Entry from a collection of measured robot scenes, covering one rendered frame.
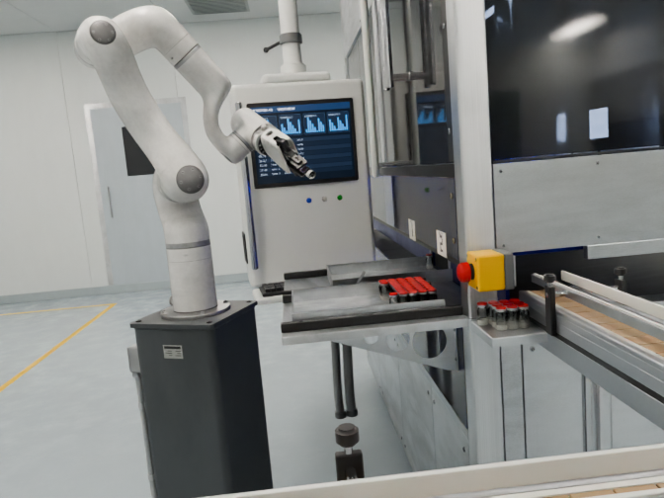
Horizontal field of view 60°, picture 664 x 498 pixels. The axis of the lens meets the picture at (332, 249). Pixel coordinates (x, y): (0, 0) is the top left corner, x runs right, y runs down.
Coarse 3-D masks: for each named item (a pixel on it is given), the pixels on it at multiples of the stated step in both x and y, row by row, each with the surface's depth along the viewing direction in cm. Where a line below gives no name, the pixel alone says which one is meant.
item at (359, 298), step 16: (320, 288) 151; (336, 288) 151; (352, 288) 152; (368, 288) 152; (304, 304) 147; (320, 304) 146; (336, 304) 145; (352, 304) 143; (368, 304) 142; (384, 304) 127; (400, 304) 127; (416, 304) 127; (432, 304) 127
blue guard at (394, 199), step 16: (384, 176) 214; (400, 176) 183; (384, 192) 217; (400, 192) 186; (416, 192) 162; (432, 192) 144; (448, 192) 130; (384, 208) 221; (400, 208) 189; (416, 208) 164; (432, 208) 146; (448, 208) 131; (400, 224) 191; (416, 224) 166; (432, 224) 147; (448, 224) 132; (432, 240) 149; (448, 240) 133
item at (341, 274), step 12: (348, 264) 186; (360, 264) 186; (372, 264) 186; (384, 264) 186; (396, 264) 187; (408, 264) 187; (420, 264) 187; (336, 276) 183; (348, 276) 181; (360, 276) 180; (372, 276) 161; (384, 276) 161; (396, 276) 161; (408, 276) 161; (420, 276) 161; (432, 276) 162; (444, 276) 162
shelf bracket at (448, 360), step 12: (384, 336) 133; (360, 348) 133; (372, 348) 133; (384, 348) 133; (408, 348) 133; (456, 348) 133; (408, 360) 134; (420, 360) 134; (432, 360) 134; (444, 360) 134; (456, 360) 133
